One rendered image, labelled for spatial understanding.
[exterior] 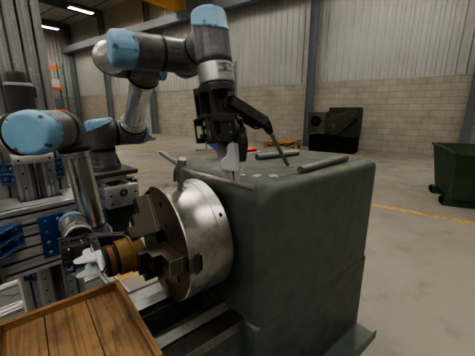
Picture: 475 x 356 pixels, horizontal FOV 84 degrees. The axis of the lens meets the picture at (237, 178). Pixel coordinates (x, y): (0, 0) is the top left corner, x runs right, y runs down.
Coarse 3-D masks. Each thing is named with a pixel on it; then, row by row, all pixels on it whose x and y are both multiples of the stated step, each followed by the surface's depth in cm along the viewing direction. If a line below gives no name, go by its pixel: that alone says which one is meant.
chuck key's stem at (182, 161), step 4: (180, 160) 63; (184, 160) 64; (180, 164) 64; (184, 164) 64; (180, 168) 64; (180, 172) 65; (184, 172) 65; (180, 176) 65; (184, 176) 66; (176, 180) 66; (180, 180) 66; (184, 180) 66; (180, 184) 67; (180, 188) 67
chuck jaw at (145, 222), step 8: (136, 200) 70; (144, 200) 71; (136, 208) 71; (144, 208) 70; (152, 208) 72; (136, 216) 69; (144, 216) 70; (152, 216) 71; (136, 224) 68; (144, 224) 69; (152, 224) 70; (128, 232) 66; (136, 232) 67; (144, 232) 68; (152, 232) 70
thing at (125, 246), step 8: (120, 240) 65; (128, 240) 65; (136, 240) 67; (104, 248) 62; (112, 248) 63; (120, 248) 62; (128, 248) 63; (136, 248) 65; (104, 256) 61; (112, 256) 61; (120, 256) 61; (128, 256) 62; (136, 256) 63; (112, 264) 61; (120, 264) 62; (128, 264) 62; (136, 264) 63; (112, 272) 61; (120, 272) 64; (128, 272) 64
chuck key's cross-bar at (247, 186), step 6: (162, 150) 71; (168, 156) 68; (174, 162) 66; (186, 168) 63; (192, 174) 62; (198, 174) 60; (204, 174) 59; (216, 180) 56; (222, 180) 54; (228, 180) 53; (240, 186) 51; (246, 186) 50; (252, 186) 49
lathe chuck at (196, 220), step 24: (168, 192) 65; (192, 192) 68; (168, 216) 65; (192, 216) 62; (144, 240) 84; (168, 240) 68; (192, 240) 60; (216, 240) 64; (216, 264) 65; (168, 288) 73; (192, 288) 63
